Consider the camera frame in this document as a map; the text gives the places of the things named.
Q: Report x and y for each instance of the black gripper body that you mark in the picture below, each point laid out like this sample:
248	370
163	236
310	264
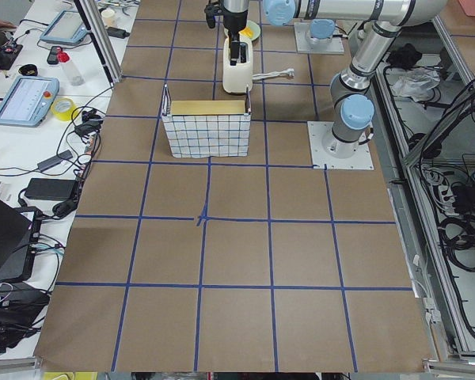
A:
235	24

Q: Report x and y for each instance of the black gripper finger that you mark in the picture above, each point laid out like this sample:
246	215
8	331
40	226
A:
234	50

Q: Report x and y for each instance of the white two-slot toaster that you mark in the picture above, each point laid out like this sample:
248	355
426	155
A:
238	79

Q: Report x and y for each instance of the light green plate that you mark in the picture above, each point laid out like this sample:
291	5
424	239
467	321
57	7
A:
255	27

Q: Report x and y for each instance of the white paper cup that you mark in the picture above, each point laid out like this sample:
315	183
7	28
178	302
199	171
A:
109	18

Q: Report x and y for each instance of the clear bottle red cap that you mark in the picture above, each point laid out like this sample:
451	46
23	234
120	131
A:
69	68

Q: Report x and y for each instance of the blue teach pendant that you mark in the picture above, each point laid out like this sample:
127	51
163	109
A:
67	28
28	101

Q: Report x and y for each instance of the yellow tape roll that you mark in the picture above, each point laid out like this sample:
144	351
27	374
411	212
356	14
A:
63	108

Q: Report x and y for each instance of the black power adapter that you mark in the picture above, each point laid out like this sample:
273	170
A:
50	189

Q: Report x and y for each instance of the black laptop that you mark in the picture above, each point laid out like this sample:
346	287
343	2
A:
19	228

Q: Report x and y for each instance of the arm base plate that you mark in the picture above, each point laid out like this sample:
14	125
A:
327	152
318	36

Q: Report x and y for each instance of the aluminium frame post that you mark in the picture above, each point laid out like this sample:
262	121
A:
94	25

